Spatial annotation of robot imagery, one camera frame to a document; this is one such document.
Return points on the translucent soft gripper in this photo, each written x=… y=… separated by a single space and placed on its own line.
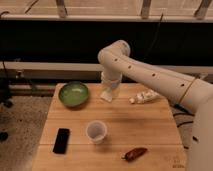
x=110 y=84

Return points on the white sponge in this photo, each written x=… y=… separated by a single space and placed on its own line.
x=107 y=96

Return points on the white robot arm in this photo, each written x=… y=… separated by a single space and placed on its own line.
x=193 y=94

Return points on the green bowl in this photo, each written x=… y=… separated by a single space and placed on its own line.
x=73 y=94

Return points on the wooden table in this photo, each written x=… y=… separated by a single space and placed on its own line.
x=150 y=126

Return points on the black rectangular remote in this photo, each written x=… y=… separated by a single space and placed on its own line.
x=61 y=141

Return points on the red chili pepper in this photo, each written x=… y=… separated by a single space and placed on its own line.
x=134 y=154

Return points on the black chair base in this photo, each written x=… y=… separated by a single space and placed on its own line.
x=5 y=96

